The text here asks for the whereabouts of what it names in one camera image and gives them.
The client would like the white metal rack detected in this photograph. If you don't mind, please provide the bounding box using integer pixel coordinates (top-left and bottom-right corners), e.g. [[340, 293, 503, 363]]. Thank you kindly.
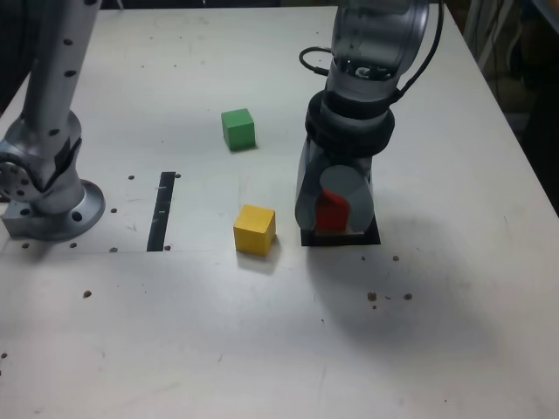
[[462, 0, 525, 74]]

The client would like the red cube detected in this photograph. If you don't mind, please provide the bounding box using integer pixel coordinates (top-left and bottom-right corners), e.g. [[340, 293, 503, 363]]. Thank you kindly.
[[314, 188, 351, 233]]

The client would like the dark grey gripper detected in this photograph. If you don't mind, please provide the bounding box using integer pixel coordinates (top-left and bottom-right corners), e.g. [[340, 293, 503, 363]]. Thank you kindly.
[[294, 137, 376, 233]]

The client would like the yellow cube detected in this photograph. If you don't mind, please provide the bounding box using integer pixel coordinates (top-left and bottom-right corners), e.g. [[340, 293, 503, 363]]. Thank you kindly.
[[232, 203, 277, 257]]

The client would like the black tape strip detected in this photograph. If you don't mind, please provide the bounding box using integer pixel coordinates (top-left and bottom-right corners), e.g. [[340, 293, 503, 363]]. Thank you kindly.
[[146, 171, 176, 253]]

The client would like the black tape square outline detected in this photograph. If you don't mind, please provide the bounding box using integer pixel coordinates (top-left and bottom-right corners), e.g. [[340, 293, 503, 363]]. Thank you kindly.
[[300, 213, 382, 248]]

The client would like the green cube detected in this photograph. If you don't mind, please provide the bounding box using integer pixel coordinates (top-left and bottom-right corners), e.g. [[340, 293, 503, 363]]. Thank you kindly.
[[220, 107, 257, 152]]

